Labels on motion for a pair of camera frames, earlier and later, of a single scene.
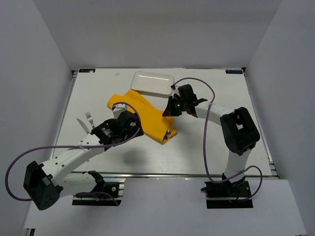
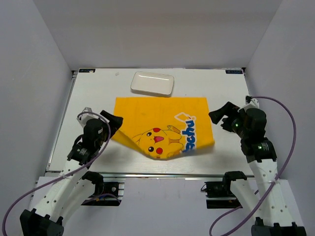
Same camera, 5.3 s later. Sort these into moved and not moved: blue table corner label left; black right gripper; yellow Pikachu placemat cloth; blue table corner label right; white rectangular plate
Moved: yellow Pikachu placemat cloth; black right gripper
Not moved: blue table corner label left; blue table corner label right; white rectangular plate
